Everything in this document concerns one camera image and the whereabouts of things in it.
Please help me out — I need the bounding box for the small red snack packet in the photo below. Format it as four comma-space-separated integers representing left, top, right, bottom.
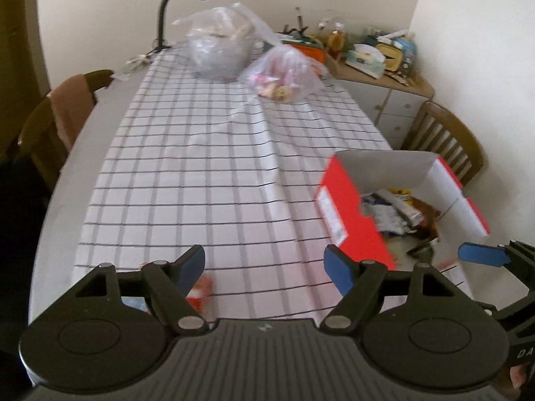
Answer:
186, 274, 213, 315

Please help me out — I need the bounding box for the white blue snack packet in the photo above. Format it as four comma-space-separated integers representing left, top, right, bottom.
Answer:
361, 189, 424, 236

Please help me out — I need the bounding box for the red white cardboard box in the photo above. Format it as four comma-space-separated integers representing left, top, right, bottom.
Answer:
316, 149, 491, 269

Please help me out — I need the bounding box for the checked white tablecloth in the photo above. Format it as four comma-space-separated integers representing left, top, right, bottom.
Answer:
73, 47, 388, 320

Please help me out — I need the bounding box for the right wooden chair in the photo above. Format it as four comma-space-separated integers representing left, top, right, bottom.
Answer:
401, 101, 484, 186

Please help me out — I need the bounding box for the wooden chair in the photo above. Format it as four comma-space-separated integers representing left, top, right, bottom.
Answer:
18, 70, 113, 189
401, 101, 484, 186

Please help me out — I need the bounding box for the white wooden cabinet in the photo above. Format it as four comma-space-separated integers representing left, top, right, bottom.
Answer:
326, 55, 434, 149

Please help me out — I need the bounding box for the left wooden chair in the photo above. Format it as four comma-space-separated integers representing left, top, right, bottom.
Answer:
18, 70, 113, 189

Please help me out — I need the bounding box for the yellow tissue box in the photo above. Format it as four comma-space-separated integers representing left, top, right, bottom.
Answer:
376, 42, 404, 73

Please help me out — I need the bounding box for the white green tissue pack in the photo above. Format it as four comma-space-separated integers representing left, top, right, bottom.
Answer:
345, 44, 386, 80

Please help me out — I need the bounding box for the small clear snack bag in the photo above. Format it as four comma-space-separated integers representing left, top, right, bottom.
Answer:
238, 44, 327, 103

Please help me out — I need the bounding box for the orange lidded container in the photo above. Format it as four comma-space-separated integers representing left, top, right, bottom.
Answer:
282, 37, 327, 77

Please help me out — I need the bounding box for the glass bottle amber liquid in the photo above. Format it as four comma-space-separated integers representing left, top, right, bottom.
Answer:
326, 22, 345, 60

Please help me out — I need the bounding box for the large clear plastic bag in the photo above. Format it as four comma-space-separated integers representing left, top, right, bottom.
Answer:
172, 3, 281, 83

